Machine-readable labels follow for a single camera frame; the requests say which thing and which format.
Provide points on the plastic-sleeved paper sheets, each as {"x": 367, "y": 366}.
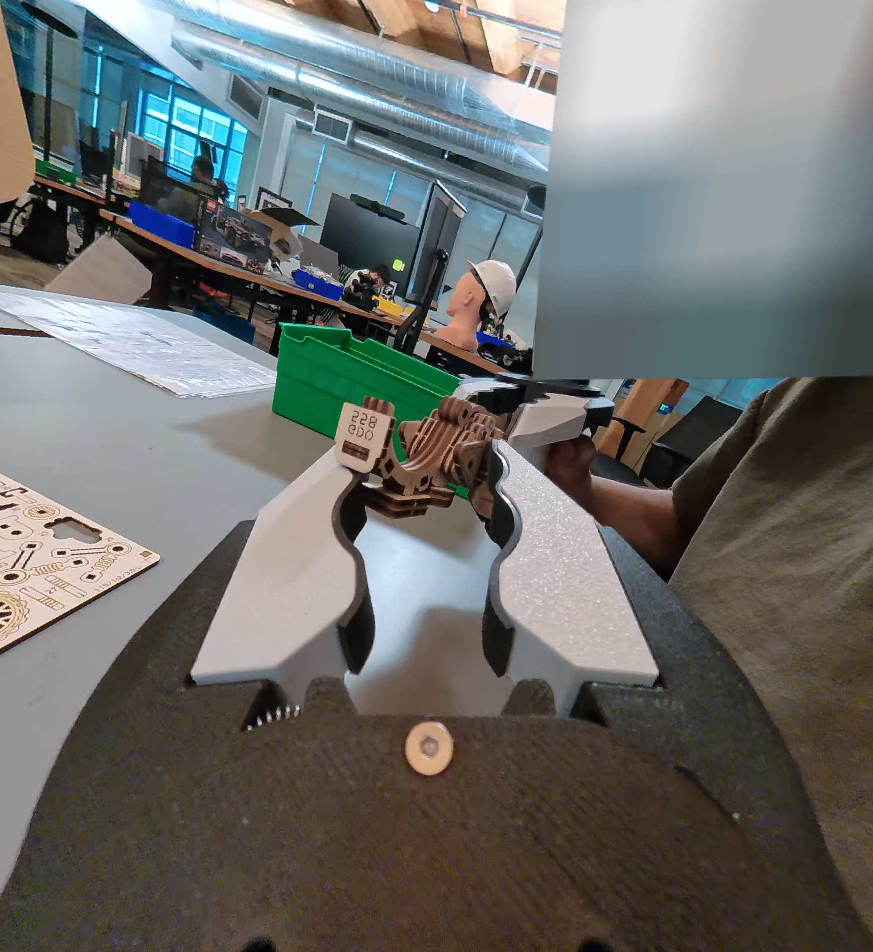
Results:
{"x": 146, "y": 342}

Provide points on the white hard hat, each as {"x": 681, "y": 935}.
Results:
{"x": 496, "y": 282}

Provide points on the dark blue storage crate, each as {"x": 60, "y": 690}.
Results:
{"x": 228, "y": 327}

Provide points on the black floor lamp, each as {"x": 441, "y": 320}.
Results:
{"x": 534, "y": 199}

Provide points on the person's right hand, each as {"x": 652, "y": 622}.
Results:
{"x": 570, "y": 468}

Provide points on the black webcam bar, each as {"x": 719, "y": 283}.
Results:
{"x": 377, "y": 208}

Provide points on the open cardboard box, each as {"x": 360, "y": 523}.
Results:
{"x": 284, "y": 223}

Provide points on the black swivel chair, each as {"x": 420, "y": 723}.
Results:
{"x": 410, "y": 331}

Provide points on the mannequin head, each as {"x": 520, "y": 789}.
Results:
{"x": 462, "y": 312}

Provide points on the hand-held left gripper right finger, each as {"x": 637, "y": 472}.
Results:
{"x": 577, "y": 595}

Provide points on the grey leaning panel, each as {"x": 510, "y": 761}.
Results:
{"x": 101, "y": 271}

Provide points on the small blue parts bin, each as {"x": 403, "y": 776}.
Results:
{"x": 161, "y": 221}
{"x": 317, "y": 285}

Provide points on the printed toy box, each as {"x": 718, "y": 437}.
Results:
{"x": 232, "y": 238}

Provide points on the wooden sheet with rod parts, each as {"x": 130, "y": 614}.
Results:
{"x": 27, "y": 565}

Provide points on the tall black screen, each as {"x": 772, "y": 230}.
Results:
{"x": 436, "y": 238}

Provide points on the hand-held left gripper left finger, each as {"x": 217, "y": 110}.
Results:
{"x": 280, "y": 595}

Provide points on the long wooden workbench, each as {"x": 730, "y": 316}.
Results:
{"x": 220, "y": 264}

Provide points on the wooden beam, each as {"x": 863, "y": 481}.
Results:
{"x": 644, "y": 416}

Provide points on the wooden motorcycle model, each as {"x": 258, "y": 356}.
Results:
{"x": 429, "y": 454}

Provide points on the yellow parts bin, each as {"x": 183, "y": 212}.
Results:
{"x": 386, "y": 305}

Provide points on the silver ventilation duct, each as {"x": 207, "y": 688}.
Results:
{"x": 369, "y": 74}

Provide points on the large black screen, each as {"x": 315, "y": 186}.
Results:
{"x": 366, "y": 245}

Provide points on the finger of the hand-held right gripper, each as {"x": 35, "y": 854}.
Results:
{"x": 555, "y": 420}
{"x": 492, "y": 393}

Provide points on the person's olive shirt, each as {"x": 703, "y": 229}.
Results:
{"x": 800, "y": 632}

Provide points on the green plastic bin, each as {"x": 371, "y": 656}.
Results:
{"x": 332, "y": 387}

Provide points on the grey desk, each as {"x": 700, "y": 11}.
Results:
{"x": 146, "y": 461}

